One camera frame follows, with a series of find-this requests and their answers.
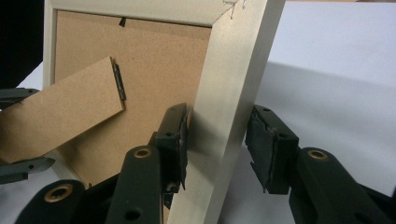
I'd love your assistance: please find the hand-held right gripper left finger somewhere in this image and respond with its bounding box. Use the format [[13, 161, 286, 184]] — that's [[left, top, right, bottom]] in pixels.
[[154, 103, 191, 194]]

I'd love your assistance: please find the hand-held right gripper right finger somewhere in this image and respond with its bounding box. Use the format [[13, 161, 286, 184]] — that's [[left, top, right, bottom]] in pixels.
[[245, 105, 300, 196]]

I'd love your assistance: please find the wooden picture frame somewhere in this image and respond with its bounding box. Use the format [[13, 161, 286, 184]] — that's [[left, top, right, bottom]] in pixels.
[[0, 0, 287, 224]]

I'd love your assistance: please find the white paper sheet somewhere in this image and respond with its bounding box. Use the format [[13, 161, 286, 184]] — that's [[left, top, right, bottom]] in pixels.
[[0, 1, 396, 224]]

